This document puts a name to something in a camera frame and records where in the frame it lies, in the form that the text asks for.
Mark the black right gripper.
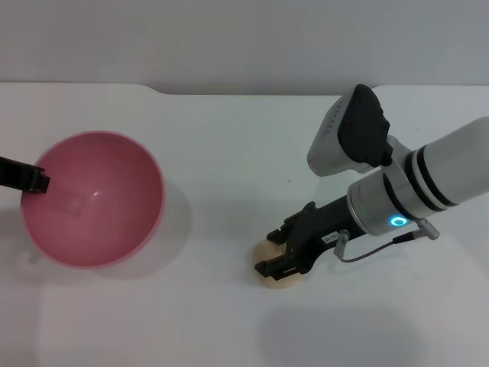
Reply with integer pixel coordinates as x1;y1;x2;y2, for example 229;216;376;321
254;196;368;280

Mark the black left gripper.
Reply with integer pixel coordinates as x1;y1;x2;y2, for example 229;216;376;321
0;155;51;195

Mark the beige egg yolk pastry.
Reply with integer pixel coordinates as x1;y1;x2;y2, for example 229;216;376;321
254;239;303;290

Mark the pink plastic bowl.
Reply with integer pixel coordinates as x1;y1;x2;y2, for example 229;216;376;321
21;131;166;271

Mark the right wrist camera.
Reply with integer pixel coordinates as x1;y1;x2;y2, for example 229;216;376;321
307;83;394;177

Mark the right arm cable with connectors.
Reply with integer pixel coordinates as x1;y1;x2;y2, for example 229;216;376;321
333;218;440;264

